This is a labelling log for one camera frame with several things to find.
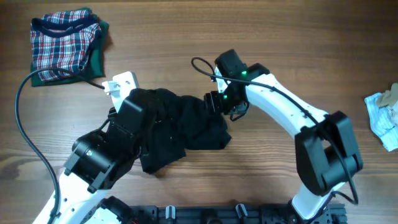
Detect black t-shirt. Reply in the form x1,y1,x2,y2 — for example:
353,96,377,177
140,88,231,174

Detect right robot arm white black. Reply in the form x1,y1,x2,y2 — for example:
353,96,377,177
205,49,363,223

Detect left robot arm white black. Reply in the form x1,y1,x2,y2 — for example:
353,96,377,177
35,96,147,223

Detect green folded shirt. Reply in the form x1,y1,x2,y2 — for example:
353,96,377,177
31,14,109,87

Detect plaid folded shirt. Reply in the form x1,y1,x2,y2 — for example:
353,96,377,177
30,8,102,73

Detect crumpled light blue cloth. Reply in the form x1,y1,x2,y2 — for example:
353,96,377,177
364,93,397,152

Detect beige crumpled cloth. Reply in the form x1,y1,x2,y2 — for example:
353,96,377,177
376,83,398,108

